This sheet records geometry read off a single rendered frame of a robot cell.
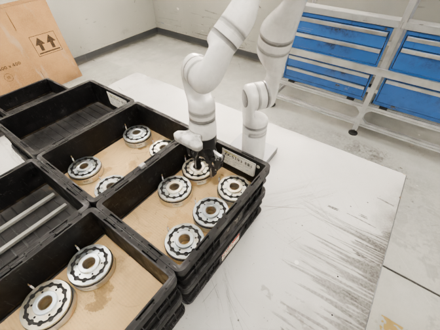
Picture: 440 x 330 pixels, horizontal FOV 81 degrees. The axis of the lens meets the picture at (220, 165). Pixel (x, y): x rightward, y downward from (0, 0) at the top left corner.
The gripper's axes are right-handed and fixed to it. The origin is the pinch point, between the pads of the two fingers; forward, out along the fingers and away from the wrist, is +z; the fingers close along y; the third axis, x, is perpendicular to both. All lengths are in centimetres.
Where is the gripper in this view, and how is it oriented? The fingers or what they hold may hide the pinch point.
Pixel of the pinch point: (205, 168)
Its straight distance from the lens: 81.4
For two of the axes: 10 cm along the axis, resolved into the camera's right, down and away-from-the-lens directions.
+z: 0.0, 7.1, 7.0
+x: -6.1, 5.5, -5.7
